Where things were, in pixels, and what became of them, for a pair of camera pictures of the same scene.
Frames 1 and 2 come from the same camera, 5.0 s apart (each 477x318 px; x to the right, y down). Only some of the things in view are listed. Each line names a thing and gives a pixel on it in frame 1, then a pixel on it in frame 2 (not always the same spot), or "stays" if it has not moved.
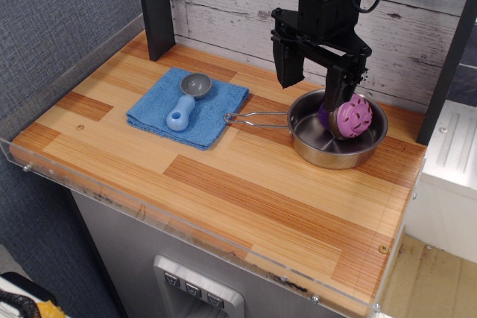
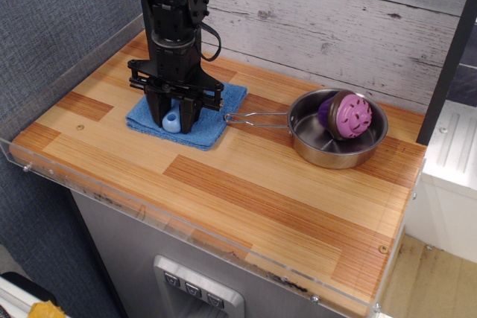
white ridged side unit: x=443 y=211 stays
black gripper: x=325 y=21 → x=176 y=68
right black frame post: x=449 y=64 stays
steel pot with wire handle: x=309 y=142 stays
